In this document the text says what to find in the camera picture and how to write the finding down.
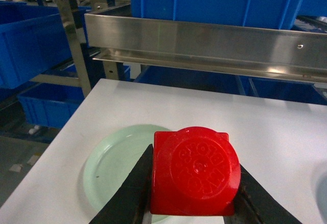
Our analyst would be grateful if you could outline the large blue bin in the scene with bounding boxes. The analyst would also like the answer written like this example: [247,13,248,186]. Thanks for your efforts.
[131,0,303,30]

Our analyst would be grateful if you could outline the steel rack upright post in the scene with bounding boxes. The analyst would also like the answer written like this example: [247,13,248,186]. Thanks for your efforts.
[54,0,91,97]

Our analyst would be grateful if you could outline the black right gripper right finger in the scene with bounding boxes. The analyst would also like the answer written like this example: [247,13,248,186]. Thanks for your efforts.
[223,167,300,223]

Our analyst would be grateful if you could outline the blue bin on floor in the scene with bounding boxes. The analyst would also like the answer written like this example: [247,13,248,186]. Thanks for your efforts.
[17,83,84,128]

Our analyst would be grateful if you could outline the pale green plate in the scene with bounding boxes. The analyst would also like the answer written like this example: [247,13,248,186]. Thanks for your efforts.
[83,124,169,213]

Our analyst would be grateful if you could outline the blue bin left shelf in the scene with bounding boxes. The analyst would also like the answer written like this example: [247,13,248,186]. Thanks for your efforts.
[1,3,72,89]

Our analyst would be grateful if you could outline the stainless steel rack rail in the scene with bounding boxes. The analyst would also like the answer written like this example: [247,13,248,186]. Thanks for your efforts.
[85,14,326,83]

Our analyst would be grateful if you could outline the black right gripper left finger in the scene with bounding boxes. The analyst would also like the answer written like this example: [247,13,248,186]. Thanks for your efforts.
[90,144,153,224]

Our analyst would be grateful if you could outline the red toy block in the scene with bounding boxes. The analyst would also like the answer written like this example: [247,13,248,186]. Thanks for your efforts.
[150,126,241,216]

